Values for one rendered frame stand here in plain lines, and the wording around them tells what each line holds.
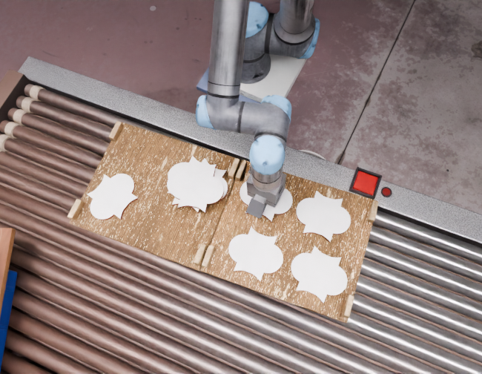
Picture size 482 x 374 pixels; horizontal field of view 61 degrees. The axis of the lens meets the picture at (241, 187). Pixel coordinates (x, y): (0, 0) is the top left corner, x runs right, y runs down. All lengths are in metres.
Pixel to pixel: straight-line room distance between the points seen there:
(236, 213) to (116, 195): 0.35
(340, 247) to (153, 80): 1.75
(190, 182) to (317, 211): 0.37
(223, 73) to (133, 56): 1.83
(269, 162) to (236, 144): 0.42
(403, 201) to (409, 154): 1.14
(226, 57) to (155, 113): 0.50
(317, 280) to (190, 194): 0.41
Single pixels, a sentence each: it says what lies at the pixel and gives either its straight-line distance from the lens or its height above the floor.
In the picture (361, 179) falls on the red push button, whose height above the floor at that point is 0.93.
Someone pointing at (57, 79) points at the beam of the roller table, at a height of 0.92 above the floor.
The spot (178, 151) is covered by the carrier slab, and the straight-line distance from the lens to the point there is 1.27.
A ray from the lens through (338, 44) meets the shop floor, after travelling 2.70.
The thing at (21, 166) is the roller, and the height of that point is 0.92.
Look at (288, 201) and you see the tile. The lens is 1.17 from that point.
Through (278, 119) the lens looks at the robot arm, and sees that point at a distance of 0.95.
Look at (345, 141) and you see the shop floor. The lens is 2.35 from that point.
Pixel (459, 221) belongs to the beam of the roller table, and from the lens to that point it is 1.32.
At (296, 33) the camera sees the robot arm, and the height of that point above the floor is 1.15.
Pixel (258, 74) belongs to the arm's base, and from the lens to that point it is 1.41.
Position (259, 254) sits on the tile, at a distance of 1.14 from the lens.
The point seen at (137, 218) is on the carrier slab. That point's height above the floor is 0.94.
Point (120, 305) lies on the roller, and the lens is 1.21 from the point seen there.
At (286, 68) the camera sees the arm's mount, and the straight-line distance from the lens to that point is 1.45.
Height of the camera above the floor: 2.07
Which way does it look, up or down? 70 degrees down
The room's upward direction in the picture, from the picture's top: 8 degrees counter-clockwise
